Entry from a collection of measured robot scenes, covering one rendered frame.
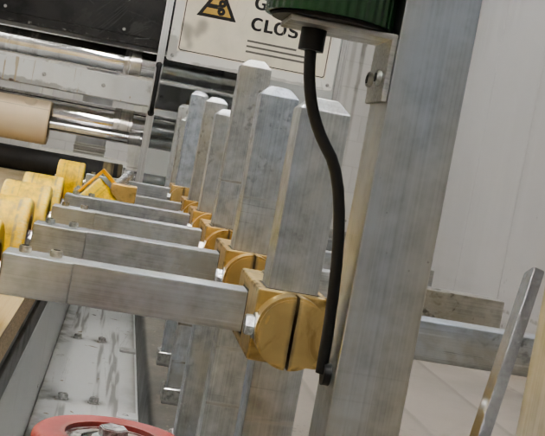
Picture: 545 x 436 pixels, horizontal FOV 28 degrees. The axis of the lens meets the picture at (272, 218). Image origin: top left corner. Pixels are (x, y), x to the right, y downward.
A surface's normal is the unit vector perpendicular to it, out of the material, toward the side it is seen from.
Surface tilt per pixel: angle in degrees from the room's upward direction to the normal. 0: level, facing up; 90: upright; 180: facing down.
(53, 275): 90
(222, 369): 90
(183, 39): 90
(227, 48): 90
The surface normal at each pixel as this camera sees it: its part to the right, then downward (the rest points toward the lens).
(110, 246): 0.13, 0.07
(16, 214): 0.22, -0.53
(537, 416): -0.98, -0.17
